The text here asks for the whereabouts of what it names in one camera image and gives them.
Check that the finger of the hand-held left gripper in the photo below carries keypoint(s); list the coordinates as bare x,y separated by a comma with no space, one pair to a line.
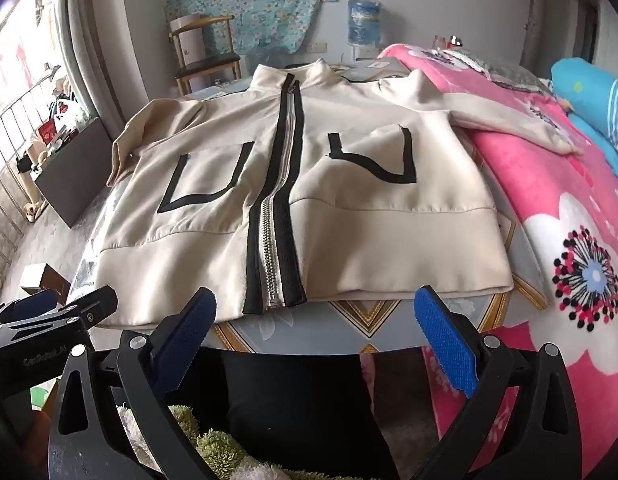
36,304
94,305

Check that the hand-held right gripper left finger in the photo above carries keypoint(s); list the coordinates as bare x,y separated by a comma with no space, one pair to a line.
184,345

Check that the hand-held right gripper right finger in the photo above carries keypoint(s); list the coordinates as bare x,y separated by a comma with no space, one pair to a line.
444,340

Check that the beige zip jacket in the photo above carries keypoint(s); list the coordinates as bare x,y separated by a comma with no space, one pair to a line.
339,210

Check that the small brown box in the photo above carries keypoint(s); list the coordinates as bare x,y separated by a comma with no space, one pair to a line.
49,277

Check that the metal window railing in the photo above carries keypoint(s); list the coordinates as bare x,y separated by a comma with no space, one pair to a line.
4,230

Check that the green fluffy garment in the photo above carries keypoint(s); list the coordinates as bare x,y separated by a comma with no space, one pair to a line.
214,445

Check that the dark grey cabinet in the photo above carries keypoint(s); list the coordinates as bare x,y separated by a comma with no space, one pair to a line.
74,175

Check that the black garment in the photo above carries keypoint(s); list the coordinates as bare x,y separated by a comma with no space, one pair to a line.
299,410

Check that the pink floral blanket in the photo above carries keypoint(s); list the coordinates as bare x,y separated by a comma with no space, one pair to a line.
539,210

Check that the red gift box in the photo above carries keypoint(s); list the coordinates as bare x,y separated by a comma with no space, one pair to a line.
49,132

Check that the white plastic bag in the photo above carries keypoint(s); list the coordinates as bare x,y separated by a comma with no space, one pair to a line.
69,108

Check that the red hanging garment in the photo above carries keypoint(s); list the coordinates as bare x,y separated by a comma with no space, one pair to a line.
16,65

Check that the grey curtain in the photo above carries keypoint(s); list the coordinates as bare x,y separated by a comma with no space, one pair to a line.
94,60

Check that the wooden chair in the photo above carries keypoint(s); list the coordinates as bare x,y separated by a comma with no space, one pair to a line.
209,62

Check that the grey lace-trimmed cloth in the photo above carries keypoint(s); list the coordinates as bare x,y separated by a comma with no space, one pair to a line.
504,70

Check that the blue pillow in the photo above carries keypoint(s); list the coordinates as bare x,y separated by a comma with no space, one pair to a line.
589,90

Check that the white water dispenser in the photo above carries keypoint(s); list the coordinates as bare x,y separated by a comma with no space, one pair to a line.
361,53

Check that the clear plastic bag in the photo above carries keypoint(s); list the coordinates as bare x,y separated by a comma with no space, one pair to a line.
264,57

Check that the blue water bottle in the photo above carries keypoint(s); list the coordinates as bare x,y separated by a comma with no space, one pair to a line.
364,22

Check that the dark door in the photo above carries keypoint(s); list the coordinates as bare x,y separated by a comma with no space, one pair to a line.
586,15

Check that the white wall socket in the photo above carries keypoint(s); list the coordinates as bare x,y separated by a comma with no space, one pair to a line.
316,47

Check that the floral wall cloth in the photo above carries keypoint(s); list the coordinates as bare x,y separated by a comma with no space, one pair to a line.
249,0

